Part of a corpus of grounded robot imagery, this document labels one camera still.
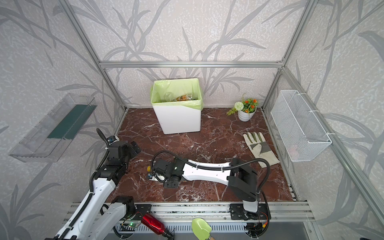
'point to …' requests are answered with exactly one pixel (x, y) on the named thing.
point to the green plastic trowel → (201, 228)
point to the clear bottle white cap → (169, 97)
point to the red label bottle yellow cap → (149, 168)
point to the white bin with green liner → (178, 104)
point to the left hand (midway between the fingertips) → (132, 142)
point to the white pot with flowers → (245, 109)
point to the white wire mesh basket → (301, 134)
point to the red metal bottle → (154, 225)
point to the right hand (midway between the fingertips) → (169, 170)
